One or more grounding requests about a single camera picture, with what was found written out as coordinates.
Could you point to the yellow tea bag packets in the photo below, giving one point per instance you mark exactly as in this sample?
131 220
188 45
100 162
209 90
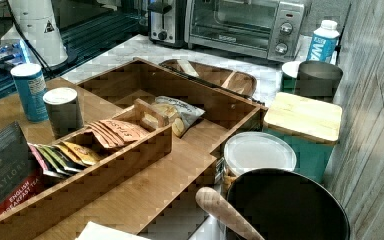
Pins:
64 159

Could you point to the silver toaster oven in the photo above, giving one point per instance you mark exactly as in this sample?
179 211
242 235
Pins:
268 29

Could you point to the blue white water bottle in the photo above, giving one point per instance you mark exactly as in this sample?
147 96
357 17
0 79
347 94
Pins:
323 42

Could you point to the wooden tea organizer box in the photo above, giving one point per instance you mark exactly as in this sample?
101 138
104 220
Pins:
47 209

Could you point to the orange tea packets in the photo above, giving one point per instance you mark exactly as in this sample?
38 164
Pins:
112 133

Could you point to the clear cereal jar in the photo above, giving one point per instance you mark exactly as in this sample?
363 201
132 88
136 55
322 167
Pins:
251 150

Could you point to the blue cylindrical can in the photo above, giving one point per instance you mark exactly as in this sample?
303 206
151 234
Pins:
31 87

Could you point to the teal canister with wooden lid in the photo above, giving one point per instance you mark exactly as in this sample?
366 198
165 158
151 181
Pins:
310 127

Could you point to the Taylors tea box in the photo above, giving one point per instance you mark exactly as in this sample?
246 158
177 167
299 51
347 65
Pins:
20 173

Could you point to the black paper towel holder base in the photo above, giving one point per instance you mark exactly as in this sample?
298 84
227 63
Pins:
72 57

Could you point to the black silver toaster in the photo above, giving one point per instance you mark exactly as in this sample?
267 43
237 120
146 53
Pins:
166 21

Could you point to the black pan with wooden handle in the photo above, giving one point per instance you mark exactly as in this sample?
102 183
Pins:
275 204

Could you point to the wooden drawer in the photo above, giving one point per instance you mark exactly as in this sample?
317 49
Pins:
226 112

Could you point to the snack chip bag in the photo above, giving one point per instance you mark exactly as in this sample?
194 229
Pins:
181 115

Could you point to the wooden cutting board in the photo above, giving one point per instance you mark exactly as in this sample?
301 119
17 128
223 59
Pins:
236 81

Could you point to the white paper towel roll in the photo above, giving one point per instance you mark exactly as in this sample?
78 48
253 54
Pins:
35 20

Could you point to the grey cylindrical can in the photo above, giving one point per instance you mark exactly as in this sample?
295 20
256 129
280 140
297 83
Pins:
63 110

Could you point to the dark grey cup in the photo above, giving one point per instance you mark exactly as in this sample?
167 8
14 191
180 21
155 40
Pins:
318 80

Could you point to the wooden drawer cabinet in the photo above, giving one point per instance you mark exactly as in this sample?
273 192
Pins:
133 204

